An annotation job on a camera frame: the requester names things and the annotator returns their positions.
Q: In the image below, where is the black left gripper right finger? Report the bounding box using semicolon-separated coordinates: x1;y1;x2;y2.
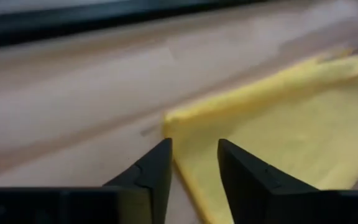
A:
218;139;319;224

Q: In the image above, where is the yellow microfiber towel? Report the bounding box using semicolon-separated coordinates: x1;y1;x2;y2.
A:
162;52;358;224

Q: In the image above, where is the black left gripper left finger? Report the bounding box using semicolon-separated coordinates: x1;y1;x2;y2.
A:
103;138;173;224

